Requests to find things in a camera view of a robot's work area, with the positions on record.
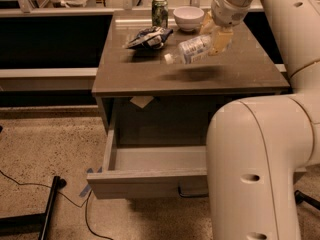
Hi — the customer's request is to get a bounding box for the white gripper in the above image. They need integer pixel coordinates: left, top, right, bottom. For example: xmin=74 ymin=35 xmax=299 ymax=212
xmin=199 ymin=0 xmax=251 ymax=56

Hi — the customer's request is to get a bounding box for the clear plastic water bottle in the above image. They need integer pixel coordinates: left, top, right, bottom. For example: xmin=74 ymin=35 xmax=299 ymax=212
xmin=164 ymin=34 xmax=213 ymax=65

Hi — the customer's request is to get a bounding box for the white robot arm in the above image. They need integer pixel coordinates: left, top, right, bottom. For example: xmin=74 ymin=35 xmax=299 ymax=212
xmin=206 ymin=0 xmax=320 ymax=240

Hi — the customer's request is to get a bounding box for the grey cabinet with counter top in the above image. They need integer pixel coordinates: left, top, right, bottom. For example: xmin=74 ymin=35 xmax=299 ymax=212
xmin=92 ymin=10 xmax=289 ymax=122

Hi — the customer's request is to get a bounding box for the open grey top drawer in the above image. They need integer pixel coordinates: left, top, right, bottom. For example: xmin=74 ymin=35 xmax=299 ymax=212
xmin=86 ymin=95 xmax=306 ymax=200

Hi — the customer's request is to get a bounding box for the white ceramic bowl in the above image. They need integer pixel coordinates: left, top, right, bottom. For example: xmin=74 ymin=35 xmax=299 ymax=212
xmin=173 ymin=6 xmax=204 ymax=32

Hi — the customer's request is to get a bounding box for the green soda can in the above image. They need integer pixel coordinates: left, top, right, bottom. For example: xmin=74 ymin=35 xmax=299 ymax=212
xmin=152 ymin=0 xmax=168 ymax=28

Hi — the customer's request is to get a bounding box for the crumpled blue chip bag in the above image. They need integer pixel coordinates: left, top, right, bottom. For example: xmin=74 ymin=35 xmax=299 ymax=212
xmin=124 ymin=26 xmax=173 ymax=50

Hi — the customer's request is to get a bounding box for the white paper tag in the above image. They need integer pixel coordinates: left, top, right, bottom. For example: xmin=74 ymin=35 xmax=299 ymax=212
xmin=130 ymin=96 xmax=153 ymax=108

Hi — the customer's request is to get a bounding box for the black chair base leg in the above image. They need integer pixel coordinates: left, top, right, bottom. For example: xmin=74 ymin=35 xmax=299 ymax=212
xmin=294 ymin=190 xmax=320 ymax=210

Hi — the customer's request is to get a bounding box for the blue tape strip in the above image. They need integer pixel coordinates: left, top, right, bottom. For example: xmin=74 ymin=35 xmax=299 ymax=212
xmin=79 ymin=167 xmax=102 ymax=198

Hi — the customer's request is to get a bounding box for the black metal stand leg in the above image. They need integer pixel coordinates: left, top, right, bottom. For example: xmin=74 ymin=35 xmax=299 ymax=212
xmin=0 ymin=176 xmax=66 ymax=240

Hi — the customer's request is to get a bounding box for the metal window railing frame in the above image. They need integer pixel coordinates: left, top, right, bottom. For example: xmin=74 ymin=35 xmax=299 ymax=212
xmin=0 ymin=0 xmax=320 ymax=19

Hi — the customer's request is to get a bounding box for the black drawer handle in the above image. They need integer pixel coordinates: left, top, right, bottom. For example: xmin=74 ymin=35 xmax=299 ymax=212
xmin=177 ymin=186 xmax=209 ymax=199

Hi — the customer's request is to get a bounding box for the black floor cable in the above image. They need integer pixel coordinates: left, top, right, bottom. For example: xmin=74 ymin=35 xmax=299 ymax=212
xmin=0 ymin=169 xmax=114 ymax=240

